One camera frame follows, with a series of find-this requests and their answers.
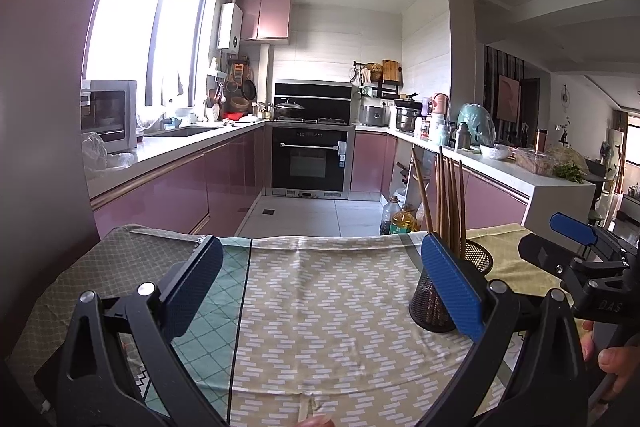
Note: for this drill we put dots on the white plastic bottle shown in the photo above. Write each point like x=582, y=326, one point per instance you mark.
x=440, y=132

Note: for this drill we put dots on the pink wall cabinet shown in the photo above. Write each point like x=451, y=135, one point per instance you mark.
x=265, y=18

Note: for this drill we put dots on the patterned patchwork tablecloth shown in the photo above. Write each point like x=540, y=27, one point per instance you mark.
x=325, y=307

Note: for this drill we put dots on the pink base cabinets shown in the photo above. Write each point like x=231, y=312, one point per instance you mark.
x=367, y=162
x=175, y=192

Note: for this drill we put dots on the steel thermos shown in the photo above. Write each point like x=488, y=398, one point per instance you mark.
x=462, y=137

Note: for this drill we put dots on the pink wall picture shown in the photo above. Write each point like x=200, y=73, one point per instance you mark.
x=509, y=97

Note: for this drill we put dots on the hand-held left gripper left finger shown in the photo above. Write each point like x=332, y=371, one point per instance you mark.
x=195, y=287

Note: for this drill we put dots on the kitchen window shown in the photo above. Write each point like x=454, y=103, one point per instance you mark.
x=125, y=17

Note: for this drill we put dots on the clear food container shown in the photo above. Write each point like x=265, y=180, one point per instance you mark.
x=534, y=162

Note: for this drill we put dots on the black mesh holder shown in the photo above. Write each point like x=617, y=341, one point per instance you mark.
x=427, y=307

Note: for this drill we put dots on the dark rectangular object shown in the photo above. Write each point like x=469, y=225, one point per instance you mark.
x=45, y=382

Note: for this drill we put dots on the green vegetables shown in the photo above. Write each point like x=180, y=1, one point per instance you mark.
x=570, y=172

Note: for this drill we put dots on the steel stockpot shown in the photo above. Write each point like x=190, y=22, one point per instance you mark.
x=407, y=117

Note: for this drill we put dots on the striped wall panel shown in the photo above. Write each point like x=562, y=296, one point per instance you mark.
x=491, y=82

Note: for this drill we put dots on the white kitchen countertop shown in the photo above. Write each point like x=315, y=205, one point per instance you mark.
x=165, y=147

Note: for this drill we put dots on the teal covered appliance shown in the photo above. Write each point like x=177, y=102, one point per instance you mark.
x=477, y=122

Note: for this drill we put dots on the black built-in oven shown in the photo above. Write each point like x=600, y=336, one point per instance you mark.
x=310, y=162

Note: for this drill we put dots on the pink kettle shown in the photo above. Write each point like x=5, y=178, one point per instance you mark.
x=440, y=104

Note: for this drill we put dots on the yellow cooking oil bottle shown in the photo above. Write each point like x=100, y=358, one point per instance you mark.
x=405, y=222

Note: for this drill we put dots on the bunch of wooden chopsticks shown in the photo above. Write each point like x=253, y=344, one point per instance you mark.
x=452, y=207

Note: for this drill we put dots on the silver rice cooker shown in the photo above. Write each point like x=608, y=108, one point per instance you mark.
x=375, y=116

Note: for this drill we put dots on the wall clock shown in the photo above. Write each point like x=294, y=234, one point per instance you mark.
x=565, y=97

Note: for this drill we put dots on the person's left hand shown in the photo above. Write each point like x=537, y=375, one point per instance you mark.
x=315, y=422

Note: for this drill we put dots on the black wall rack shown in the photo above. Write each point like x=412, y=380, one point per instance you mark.
x=390, y=88

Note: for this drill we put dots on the clear plastic bag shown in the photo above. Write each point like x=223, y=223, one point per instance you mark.
x=95, y=152

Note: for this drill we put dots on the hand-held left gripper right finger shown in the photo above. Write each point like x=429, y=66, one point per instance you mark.
x=450, y=287

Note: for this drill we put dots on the white bowl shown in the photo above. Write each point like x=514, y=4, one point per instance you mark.
x=495, y=152

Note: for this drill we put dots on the living room window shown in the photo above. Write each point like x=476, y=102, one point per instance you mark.
x=631, y=157

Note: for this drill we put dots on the wok with lid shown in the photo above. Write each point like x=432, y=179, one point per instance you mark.
x=289, y=109

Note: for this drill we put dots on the white water heater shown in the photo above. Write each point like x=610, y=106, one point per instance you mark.
x=230, y=27

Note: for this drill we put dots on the orange hanging grater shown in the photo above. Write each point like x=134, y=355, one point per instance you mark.
x=239, y=72

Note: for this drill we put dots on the stainless kitchen sink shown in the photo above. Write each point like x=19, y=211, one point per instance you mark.
x=187, y=131

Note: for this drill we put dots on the copper tumbler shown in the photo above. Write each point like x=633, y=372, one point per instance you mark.
x=540, y=142

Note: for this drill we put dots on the hanging frying pan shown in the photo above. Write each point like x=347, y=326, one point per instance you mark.
x=249, y=90

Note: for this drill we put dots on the red basin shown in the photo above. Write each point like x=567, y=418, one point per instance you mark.
x=234, y=116

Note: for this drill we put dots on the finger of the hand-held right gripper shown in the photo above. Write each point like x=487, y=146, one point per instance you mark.
x=572, y=227
x=542, y=252

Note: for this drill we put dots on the black range hood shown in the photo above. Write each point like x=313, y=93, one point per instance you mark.
x=312, y=90

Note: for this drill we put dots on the wooden cutting board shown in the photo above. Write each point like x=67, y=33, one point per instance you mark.
x=391, y=71

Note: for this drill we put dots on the dark sauce bottle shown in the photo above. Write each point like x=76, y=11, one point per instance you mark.
x=386, y=219

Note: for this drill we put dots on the person's right hand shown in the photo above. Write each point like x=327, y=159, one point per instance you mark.
x=620, y=364

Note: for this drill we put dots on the gas cooktop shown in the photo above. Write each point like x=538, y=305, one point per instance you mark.
x=330, y=121

